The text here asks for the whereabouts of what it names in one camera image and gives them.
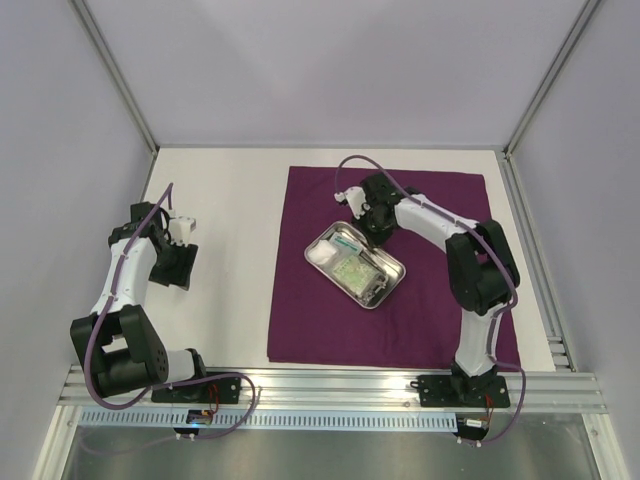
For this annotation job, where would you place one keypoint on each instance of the stainless steel instrument tray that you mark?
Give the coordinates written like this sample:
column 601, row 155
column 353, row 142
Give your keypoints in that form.
column 390, row 270

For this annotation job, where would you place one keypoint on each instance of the right aluminium frame post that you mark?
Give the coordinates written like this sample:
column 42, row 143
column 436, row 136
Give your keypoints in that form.
column 560, row 60

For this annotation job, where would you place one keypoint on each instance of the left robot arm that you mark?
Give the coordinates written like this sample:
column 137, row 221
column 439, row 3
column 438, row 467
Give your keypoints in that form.
column 119, row 349

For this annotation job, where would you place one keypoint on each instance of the white green alcohol wipe packet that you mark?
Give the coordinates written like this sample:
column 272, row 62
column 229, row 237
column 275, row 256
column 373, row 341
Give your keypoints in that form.
column 346, row 244

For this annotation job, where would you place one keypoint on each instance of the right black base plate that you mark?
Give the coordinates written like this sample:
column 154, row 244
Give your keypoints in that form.
column 448, row 391

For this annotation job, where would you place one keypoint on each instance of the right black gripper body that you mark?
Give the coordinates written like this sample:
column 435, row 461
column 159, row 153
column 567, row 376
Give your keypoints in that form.
column 376, row 232

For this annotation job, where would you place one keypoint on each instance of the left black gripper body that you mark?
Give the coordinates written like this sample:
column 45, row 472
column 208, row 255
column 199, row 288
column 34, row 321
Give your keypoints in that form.
column 173, row 265

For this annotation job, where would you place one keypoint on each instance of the green gauze packet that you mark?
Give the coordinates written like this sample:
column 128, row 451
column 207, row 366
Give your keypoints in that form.
column 354, row 274

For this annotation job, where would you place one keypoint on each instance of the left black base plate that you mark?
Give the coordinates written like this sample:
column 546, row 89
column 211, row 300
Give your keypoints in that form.
column 224, row 391

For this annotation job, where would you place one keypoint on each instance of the plain steel surgical scissors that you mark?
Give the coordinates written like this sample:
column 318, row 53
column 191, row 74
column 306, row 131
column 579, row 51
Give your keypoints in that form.
column 374, row 295

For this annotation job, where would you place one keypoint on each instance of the aluminium mounting rail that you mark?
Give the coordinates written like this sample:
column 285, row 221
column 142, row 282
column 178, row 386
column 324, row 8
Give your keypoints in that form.
column 390, row 390

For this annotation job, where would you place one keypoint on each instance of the aluminium frame post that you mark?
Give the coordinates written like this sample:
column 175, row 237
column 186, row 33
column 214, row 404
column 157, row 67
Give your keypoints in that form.
column 560, row 60
column 97, row 39

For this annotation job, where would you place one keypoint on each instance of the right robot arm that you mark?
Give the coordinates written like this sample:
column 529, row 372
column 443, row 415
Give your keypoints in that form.
column 482, row 273

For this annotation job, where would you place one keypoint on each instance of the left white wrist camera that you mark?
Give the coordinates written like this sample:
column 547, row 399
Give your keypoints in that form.
column 180, row 230

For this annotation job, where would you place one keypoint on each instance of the purple surgical drape cloth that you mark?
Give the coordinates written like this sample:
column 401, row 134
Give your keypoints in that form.
column 312, row 321

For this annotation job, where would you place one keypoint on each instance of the left aluminium frame post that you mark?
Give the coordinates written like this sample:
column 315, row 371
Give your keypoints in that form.
column 97, row 39

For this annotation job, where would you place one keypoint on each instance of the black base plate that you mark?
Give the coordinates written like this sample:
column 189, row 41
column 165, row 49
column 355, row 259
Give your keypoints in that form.
column 224, row 391
column 448, row 391

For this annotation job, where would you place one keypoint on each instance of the white slotted cable duct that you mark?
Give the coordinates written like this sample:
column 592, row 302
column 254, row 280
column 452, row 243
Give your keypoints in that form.
column 273, row 420

